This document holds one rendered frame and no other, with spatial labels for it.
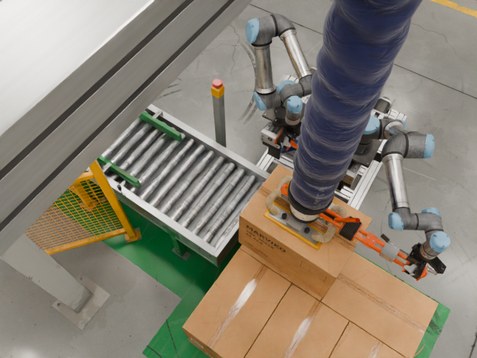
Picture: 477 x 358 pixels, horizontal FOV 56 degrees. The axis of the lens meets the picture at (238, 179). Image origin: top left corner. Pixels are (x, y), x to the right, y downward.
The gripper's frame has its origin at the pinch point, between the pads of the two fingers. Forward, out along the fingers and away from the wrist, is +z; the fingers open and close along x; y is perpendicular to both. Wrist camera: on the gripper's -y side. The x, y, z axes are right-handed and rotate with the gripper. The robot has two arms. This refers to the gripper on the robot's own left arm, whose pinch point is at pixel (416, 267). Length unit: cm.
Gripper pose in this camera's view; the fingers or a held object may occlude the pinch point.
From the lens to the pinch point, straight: 234.7
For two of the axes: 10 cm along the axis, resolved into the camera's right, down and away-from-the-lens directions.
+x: -5.8, 7.2, -3.8
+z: -0.1, 4.6, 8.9
